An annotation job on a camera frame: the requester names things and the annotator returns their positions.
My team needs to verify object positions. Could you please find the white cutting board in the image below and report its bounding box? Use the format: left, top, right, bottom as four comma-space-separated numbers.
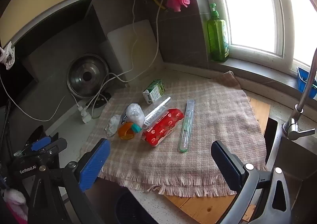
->
99, 19, 164, 82

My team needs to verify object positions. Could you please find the steel sink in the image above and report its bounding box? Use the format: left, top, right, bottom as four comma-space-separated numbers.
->
264, 117, 317, 224

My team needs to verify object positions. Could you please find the white framed window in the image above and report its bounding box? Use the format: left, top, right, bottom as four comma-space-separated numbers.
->
198, 0, 317, 76

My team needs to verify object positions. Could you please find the blue plastic container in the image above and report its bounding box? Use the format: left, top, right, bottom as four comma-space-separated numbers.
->
297, 67, 317, 99

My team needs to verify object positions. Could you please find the white power strip with plugs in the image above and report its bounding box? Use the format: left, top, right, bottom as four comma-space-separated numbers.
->
78, 105, 93, 124

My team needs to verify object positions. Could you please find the brown eggshell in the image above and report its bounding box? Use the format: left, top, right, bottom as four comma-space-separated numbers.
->
117, 122, 135, 140

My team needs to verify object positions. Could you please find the blue plastic waste basket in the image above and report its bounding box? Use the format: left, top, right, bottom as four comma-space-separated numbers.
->
116, 188, 159, 224

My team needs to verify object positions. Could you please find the steel faucet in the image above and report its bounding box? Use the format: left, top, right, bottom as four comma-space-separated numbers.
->
283, 48, 317, 141

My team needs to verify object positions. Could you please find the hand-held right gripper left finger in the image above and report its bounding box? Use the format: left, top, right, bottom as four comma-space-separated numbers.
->
28, 138, 111, 224

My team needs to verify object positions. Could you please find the pink plaid fringed cloth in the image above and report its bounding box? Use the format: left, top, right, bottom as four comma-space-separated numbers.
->
80, 70, 268, 198

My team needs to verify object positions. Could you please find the white wall charger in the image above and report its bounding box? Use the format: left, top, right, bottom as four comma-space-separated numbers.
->
0, 42, 16, 69

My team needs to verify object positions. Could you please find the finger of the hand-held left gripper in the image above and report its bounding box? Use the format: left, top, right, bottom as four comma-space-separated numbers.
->
37, 138, 68, 159
23, 125, 51, 152

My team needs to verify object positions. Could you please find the clear bottle with teal cap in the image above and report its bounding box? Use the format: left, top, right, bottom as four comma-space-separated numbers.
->
130, 96, 172, 134

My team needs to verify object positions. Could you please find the steel pot lid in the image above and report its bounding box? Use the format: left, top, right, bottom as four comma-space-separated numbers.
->
66, 54, 110, 99

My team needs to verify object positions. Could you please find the green white milk carton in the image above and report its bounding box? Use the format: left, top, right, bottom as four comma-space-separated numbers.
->
142, 79, 166, 104

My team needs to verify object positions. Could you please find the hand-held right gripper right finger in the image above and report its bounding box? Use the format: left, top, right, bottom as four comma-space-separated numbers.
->
211, 140, 292, 224

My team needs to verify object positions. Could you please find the red tissue packet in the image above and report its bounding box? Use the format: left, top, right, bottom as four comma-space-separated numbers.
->
142, 108, 185, 146

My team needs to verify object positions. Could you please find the white plastic bag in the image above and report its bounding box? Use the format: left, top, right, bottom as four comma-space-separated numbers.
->
125, 103, 145, 126

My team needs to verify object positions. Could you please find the white tissue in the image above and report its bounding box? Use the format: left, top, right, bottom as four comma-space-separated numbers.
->
105, 114, 121, 137

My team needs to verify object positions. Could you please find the green soap pump bottle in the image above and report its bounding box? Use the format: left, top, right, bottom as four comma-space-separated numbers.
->
207, 3, 229, 62

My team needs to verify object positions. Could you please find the person's left forearm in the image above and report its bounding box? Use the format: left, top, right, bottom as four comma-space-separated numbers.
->
0, 188, 28, 224

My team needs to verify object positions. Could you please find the thin white cable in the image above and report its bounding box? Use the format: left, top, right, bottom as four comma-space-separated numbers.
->
87, 0, 167, 115
0, 69, 86, 122
85, 0, 139, 115

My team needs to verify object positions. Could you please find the toothbrush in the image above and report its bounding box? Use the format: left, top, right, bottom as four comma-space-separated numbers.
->
178, 100, 196, 153

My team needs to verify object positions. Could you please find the black round dish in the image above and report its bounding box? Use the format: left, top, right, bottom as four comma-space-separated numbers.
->
85, 92, 112, 108

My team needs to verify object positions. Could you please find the wooden board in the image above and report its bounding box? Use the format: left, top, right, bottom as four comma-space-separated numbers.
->
165, 98, 271, 224

